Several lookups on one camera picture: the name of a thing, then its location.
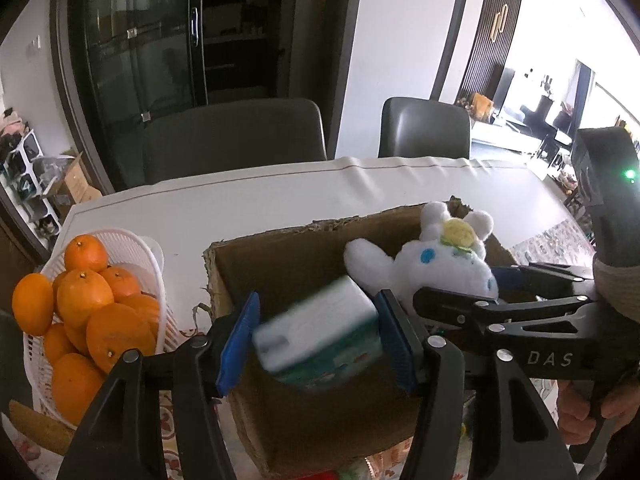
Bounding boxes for small cardboard box on floor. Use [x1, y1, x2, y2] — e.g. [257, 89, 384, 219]
[47, 155, 103, 221]

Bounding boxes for dark chair left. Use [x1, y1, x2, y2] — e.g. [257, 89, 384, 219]
[142, 99, 326, 184]

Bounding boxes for orange centre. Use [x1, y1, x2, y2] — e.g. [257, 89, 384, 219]
[56, 269, 114, 330]

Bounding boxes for large front orange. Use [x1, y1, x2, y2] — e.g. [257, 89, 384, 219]
[86, 304, 156, 374]

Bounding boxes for white tv console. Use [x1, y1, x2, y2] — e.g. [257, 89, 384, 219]
[471, 119, 541, 154]

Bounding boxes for orange far left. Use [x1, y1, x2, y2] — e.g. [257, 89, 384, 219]
[12, 273, 54, 336]

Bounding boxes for black glass cabinet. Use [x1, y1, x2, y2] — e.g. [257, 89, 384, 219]
[50, 0, 359, 194]

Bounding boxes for right human hand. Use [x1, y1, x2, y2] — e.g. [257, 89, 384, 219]
[556, 379, 640, 445]

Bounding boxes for white shoe rack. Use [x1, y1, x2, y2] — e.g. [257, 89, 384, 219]
[1, 129, 73, 245]

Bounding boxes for dark chair right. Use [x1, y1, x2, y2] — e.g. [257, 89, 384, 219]
[378, 96, 471, 159]

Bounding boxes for white plastic fruit basket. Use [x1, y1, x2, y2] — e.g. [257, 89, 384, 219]
[23, 228, 186, 430]

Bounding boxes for patterned table runner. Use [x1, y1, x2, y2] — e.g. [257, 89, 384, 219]
[159, 216, 599, 480]

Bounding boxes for dark wall panel gold logo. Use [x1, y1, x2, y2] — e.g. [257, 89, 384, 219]
[456, 0, 522, 104]

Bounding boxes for orange bottom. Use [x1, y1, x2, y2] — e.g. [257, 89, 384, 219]
[52, 353, 105, 426]

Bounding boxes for brown cardboard box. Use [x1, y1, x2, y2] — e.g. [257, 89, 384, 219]
[204, 206, 422, 479]

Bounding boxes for woven straw mat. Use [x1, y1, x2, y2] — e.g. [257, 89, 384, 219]
[9, 400, 75, 456]

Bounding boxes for dark chair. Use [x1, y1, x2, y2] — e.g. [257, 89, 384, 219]
[378, 96, 471, 159]
[142, 99, 326, 184]

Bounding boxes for orange top left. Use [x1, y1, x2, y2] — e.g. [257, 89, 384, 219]
[64, 234, 108, 272]

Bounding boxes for white teal tissue pack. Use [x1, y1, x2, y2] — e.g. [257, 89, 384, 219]
[253, 276, 383, 393]

